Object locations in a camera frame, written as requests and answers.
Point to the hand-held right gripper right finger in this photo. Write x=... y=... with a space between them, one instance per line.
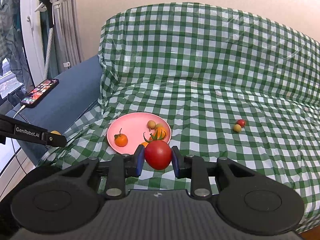
x=176 y=161

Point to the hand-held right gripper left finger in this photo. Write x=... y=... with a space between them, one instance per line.
x=139 y=161

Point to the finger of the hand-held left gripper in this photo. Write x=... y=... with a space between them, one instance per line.
x=56 y=140

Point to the orange tangerine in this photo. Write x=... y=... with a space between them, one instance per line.
x=160 y=132
x=144 y=144

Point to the tangerine with stem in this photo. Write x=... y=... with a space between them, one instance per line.
x=121 y=140

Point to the pink plate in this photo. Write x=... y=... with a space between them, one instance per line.
x=132 y=130

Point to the black smartphone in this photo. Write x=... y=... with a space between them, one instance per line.
x=39 y=92

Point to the small red tomato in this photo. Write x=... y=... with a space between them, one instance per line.
x=241 y=122

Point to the green checked cloth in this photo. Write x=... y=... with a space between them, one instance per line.
x=212 y=67

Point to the grey curtain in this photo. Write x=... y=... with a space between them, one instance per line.
x=68 y=30

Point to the black garment steamer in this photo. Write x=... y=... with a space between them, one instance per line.
x=48 y=7

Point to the white window frame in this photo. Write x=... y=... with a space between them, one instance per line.
x=31 y=30

